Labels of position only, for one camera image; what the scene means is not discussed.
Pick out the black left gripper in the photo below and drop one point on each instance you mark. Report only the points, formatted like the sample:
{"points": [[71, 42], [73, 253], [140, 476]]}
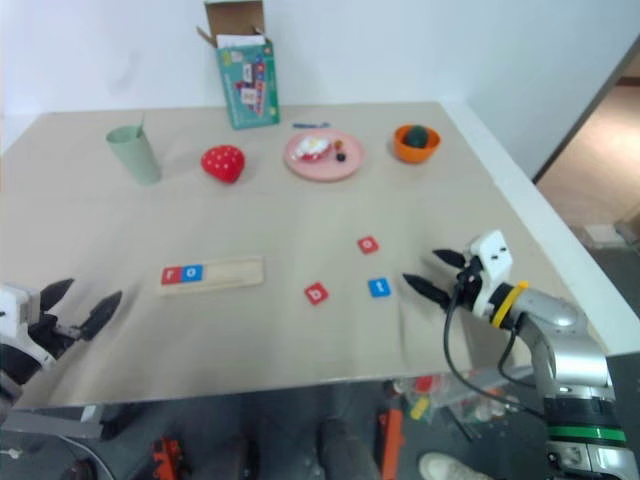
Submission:
{"points": [[47, 332]]}

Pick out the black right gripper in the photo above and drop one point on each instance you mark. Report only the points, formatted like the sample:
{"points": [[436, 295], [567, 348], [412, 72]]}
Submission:
{"points": [[467, 287]]}

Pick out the blue letter tile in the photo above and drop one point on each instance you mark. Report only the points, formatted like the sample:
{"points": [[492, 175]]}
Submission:
{"points": [[379, 287]]}

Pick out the red letter tile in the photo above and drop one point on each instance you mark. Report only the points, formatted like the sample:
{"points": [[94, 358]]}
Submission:
{"points": [[368, 244], [316, 293]]}

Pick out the red letter block r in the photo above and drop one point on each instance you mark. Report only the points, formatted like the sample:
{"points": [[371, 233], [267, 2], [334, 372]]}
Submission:
{"points": [[171, 275]]}

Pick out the blue letter block o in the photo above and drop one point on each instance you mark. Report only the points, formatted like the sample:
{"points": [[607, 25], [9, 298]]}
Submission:
{"points": [[192, 273]]}

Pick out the red and blue letter blocks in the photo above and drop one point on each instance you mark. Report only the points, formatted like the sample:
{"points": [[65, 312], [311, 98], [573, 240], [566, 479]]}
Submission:
{"points": [[232, 274]]}

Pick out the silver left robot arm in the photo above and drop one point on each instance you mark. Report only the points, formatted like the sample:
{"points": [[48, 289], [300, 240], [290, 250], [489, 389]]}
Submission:
{"points": [[12, 370]]}

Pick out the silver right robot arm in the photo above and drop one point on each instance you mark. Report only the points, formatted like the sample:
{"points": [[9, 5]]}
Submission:
{"points": [[565, 340]]}

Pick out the clear bag of toys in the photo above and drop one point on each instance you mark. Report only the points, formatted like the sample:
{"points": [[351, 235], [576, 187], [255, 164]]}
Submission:
{"points": [[425, 395]]}

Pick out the orange bowl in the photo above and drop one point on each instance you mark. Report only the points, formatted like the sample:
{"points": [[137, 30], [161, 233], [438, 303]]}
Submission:
{"points": [[415, 154]]}

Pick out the dark green toy avocado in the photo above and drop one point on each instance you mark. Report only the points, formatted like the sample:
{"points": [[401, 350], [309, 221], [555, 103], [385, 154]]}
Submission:
{"points": [[417, 136]]}

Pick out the beige table cover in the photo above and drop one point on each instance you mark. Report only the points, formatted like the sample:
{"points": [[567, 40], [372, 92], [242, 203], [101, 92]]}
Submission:
{"points": [[300, 215]]}

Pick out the small black toy piece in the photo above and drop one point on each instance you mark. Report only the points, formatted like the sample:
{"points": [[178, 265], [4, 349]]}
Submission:
{"points": [[342, 157]]}

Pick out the pale green cup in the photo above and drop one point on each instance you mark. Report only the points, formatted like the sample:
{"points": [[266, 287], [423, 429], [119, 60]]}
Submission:
{"points": [[137, 157]]}

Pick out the pink plate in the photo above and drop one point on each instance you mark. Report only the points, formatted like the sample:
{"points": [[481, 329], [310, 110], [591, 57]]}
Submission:
{"points": [[325, 167]]}

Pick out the small brown toy piece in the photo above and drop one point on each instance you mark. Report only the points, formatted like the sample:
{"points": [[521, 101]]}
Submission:
{"points": [[339, 146]]}

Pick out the orange tool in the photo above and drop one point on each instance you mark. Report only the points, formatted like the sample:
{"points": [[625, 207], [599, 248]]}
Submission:
{"points": [[392, 440]]}

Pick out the orange and black device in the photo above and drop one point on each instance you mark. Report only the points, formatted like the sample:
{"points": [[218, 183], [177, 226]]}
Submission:
{"points": [[170, 457]]}

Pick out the white and red toy food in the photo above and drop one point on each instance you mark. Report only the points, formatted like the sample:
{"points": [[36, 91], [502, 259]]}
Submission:
{"points": [[310, 148]]}

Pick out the white shoe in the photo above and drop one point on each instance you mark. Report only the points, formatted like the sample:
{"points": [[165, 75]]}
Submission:
{"points": [[450, 469]]}

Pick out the blue pen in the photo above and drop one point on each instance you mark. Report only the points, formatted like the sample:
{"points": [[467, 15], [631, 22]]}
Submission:
{"points": [[310, 124]]}

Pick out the red toy strawberry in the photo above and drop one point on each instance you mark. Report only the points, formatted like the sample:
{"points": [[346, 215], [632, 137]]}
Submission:
{"points": [[223, 164]]}

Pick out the green cardboard toy box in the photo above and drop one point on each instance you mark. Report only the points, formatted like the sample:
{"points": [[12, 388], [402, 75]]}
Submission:
{"points": [[250, 85]]}

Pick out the white paper sheets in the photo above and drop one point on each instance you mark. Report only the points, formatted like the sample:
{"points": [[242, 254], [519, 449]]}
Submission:
{"points": [[240, 40]]}

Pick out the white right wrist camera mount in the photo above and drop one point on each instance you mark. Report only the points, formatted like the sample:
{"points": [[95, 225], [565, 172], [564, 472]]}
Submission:
{"points": [[492, 260]]}

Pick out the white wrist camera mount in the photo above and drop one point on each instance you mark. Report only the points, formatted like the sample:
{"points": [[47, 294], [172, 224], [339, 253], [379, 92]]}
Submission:
{"points": [[15, 305], [492, 260]]}

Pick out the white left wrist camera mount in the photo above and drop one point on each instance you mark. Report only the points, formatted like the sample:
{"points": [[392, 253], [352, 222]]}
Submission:
{"points": [[15, 305]]}

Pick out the grey table frame beam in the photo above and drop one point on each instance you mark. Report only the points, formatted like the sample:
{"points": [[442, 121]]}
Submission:
{"points": [[50, 422]]}

